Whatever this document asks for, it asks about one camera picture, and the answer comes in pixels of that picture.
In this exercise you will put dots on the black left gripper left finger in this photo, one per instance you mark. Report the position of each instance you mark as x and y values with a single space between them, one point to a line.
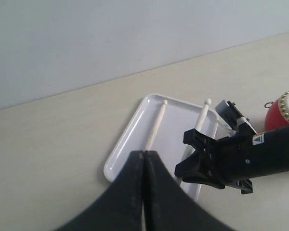
119 208

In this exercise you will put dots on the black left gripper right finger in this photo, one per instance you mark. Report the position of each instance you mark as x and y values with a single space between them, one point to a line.
167 207

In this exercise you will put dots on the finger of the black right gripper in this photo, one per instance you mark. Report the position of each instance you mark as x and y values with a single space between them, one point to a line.
202 143
194 170

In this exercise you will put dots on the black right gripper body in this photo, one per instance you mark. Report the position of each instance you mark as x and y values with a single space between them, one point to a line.
235 161

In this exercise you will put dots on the white wooden drumstick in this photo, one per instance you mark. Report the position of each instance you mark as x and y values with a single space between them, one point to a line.
198 126
155 127

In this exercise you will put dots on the small red drum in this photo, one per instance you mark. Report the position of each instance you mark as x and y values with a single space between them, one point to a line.
278 113

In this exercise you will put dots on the white rectangular plastic tray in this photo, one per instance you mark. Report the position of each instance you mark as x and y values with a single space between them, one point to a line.
179 117

